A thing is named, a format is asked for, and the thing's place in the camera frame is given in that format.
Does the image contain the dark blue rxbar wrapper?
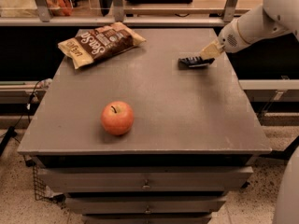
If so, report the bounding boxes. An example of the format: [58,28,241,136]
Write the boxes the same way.
[178,56,215,68]

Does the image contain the grey drawer cabinet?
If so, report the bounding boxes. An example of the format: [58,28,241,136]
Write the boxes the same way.
[19,28,270,224]

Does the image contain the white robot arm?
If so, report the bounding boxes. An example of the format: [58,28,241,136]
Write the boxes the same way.
[200,0,299,224]

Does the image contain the metal shelf rack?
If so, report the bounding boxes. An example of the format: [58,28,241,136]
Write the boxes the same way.
[0,0,265,28]

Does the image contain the brown chip bag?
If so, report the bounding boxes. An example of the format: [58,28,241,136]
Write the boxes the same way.
[58,22,146,69]

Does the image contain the wire mesh basket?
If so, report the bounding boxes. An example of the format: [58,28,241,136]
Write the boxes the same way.
[33,165,64,203]

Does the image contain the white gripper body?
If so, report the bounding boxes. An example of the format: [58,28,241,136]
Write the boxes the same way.
[218,20,249,53]

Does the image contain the red apple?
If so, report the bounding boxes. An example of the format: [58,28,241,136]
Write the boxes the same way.
[101,101,134,135]

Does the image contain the black cable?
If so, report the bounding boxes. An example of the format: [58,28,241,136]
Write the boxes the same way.
[0,79,45,157]

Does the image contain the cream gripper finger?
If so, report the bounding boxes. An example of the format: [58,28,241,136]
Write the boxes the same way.
[200,40,223,60]

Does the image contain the orange bag on shelf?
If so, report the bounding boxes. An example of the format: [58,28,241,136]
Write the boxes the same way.
[46,0,72,16]

